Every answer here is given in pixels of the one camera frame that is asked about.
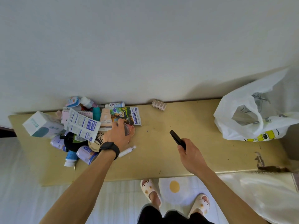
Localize person's left hand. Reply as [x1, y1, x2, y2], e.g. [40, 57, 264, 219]
[102, 118, 131, 152]

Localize person's right hand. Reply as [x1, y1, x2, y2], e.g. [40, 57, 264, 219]
[177, 138, 211, 177]

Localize small white tube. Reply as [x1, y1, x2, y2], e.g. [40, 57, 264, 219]
[117, 145, 137, 158]

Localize peach sachet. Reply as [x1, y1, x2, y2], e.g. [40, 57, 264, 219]
[99, 108, 113, 132]

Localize black bar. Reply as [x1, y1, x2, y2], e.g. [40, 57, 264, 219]
[169, 129, 187, 151]

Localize colourful picture packet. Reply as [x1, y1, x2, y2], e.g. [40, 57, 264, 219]
[110, 106, 142, 126]

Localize teal bottle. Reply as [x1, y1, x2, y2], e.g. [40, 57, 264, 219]
[92, 107, 102, 122]

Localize white blue bottle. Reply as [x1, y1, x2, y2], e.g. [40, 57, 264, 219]
[104, 102, 126, 109]

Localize light wooden cabinet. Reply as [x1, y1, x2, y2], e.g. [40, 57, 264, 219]
[8, 98, 299, 187]

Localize lilac white can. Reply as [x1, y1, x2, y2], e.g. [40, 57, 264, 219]
[76, 145, 99, 165]
[50, 135, 67, 152]

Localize white blue printed packet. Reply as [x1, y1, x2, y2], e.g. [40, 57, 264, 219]
[66, 108, 102, 143]

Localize white bottle with pink cap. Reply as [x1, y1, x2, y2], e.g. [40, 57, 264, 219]
[80, 96, 98, 109]

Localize black pouch with green label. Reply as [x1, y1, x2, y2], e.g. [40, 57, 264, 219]
[59, 131, 90, 153]

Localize blue tube with white cap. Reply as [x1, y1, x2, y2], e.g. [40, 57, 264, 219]
[64, 150, 79, 168]

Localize beige hair claw clip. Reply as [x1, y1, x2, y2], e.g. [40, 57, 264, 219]
[151, 99, 167, 112]

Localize pink soft pack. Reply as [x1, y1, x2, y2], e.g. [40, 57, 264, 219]
[61, 109, 93, 126]

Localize blue white blister pack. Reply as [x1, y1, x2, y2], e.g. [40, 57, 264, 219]
[65, 96, 81, 108]

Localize white plastic bag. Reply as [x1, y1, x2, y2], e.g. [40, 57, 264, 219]
[213, 66, 299, 142]

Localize white box with teal circle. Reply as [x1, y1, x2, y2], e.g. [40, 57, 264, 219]
[22, 111, 65, 139]

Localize person's right forearm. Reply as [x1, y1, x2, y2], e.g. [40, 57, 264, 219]
[197, 167, 269, 224]

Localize person's left forearm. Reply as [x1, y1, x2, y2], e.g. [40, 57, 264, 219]
[40, 150, 117, 224]

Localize person's left leg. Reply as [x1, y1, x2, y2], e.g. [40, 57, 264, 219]
[149, 190, 162, 208]

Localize black smartwatch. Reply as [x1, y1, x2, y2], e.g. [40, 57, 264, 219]
[99, 141, 121, 161]

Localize cream spotted right slipper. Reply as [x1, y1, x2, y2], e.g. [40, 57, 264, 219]
[187, 193, 210, 219]

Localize cream spotted slipper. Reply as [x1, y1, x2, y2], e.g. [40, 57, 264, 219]
[140, 179, 162, 208]
[187, 193, 210, 219]

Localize cream spotted left slipper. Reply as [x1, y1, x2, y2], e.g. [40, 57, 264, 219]
[140, 179, 162, 208]

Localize black shorts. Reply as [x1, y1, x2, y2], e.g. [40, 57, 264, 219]
[136, 203, 215, 224]

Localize cream and purple curtain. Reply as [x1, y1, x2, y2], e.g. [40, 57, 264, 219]
[217, 171, 299, 224]

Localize dark wooden baseboard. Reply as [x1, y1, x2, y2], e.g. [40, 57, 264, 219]
[0, 126, 17, 138]

